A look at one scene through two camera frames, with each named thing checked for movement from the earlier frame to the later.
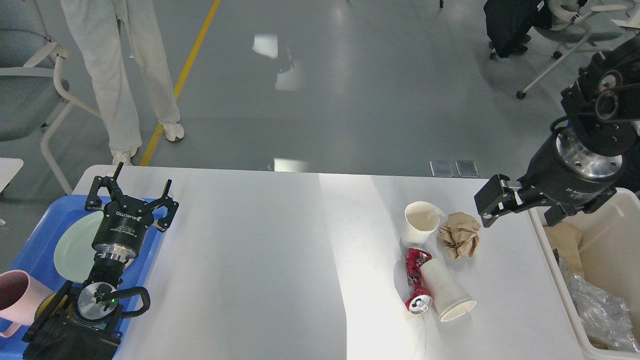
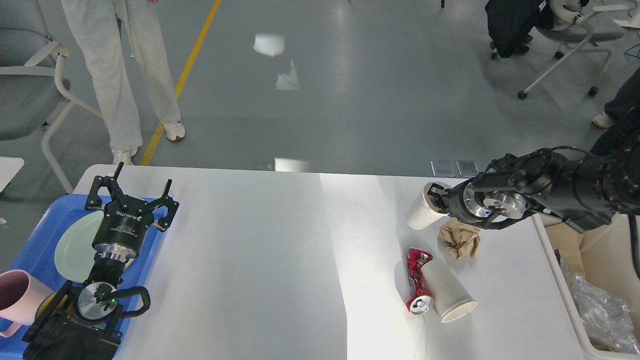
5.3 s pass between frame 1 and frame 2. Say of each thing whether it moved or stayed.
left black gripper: stayed
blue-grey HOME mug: stayed
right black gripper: moved
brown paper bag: stayed
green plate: stayed
